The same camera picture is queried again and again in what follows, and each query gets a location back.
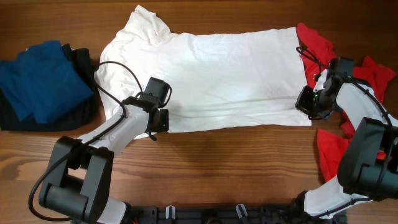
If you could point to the blue folded shirt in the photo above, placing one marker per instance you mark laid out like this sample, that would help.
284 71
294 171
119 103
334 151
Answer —
42 84

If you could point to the black folded garment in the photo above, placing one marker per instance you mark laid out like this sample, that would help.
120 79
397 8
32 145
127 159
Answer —
76 118

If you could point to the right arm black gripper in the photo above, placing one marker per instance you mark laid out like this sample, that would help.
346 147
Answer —
302 105

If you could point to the red t-shirt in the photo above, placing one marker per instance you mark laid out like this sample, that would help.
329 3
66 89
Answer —
331 147

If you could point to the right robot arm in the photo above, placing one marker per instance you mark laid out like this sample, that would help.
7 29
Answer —
367 170

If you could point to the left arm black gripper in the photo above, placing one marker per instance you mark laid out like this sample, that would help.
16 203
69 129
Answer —
162 122

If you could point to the white t-shirt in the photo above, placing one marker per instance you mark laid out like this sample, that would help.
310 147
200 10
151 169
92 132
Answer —
218 81

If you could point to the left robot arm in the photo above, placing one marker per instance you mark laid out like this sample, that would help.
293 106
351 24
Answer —
77 181

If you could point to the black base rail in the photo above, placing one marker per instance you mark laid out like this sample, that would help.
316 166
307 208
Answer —
266 214

